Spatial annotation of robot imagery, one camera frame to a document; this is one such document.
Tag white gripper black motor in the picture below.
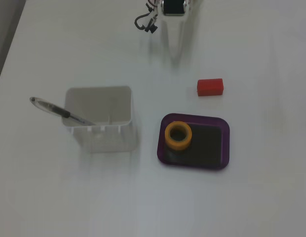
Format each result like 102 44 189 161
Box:
156 0 193 68

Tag red cube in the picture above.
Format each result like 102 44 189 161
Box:
196 78 225 97

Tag yellow tape roll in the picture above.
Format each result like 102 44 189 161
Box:
164 120 193 152

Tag white plastic pen holder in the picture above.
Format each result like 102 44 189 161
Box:
62 85 139 154

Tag purple metal tray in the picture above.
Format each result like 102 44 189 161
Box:
156 113 230 171

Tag black clear ballpoint pen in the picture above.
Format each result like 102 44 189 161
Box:
29 96 97 126

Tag black looped cable with clip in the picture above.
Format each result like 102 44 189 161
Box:
134 13 158 33

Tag red white servo wire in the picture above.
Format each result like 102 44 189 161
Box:
145 0 159 12

